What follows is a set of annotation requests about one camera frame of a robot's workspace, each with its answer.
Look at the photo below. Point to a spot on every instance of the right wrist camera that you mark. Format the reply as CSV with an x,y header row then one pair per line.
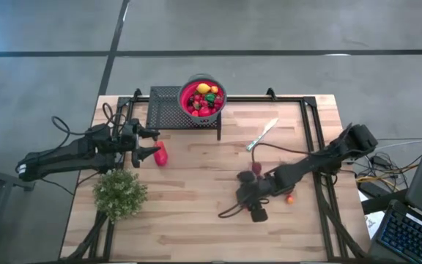
x,y
246,176

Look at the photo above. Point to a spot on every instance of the pink-red apple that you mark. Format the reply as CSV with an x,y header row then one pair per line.
x,y
204,111

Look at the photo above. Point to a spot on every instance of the red collapsible colander grey rim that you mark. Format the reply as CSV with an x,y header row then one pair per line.
x,y
185,91

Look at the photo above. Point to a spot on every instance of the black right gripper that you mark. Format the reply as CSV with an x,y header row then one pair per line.
x,y
258,188

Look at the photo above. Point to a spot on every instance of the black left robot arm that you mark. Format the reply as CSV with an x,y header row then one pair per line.
x,y
68,154

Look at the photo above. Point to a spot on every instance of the small orange peach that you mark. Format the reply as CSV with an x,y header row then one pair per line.
x,y
214,89
290,199

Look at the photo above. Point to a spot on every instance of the black aluminium table frame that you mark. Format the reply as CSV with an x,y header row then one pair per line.
x,y
255,99

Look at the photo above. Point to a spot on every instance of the black perforated metal shelf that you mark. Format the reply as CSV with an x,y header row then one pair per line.
x,y
163,110

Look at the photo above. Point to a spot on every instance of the potted plant white flowers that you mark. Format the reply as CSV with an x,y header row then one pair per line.
x,y
117,196

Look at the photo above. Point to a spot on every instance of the red raspberry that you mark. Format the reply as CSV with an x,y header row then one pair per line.
x,y
203,103

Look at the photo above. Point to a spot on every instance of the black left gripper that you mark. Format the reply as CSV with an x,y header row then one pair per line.
x,y
128,138

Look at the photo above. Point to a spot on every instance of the small red cherry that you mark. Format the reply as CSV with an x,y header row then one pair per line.
x,y
195,113
190,109

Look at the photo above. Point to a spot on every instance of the maroon plum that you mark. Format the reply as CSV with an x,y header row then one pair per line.
x,y
256,168

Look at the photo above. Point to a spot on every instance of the large red pepper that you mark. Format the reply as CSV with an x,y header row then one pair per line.
x,y
160,154

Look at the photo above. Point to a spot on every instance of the small green watermelon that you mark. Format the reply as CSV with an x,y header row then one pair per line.
x,y
210,97

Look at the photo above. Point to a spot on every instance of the yellow lemon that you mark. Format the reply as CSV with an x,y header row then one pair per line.
x,y
203,88

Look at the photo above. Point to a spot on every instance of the laptop keyboard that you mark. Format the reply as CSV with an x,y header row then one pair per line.
x,y
409,234

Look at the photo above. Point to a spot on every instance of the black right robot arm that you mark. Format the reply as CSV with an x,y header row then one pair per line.
x,y
306,165

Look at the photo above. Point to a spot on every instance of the white paper sheet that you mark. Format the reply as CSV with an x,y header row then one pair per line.
x,y
374,223

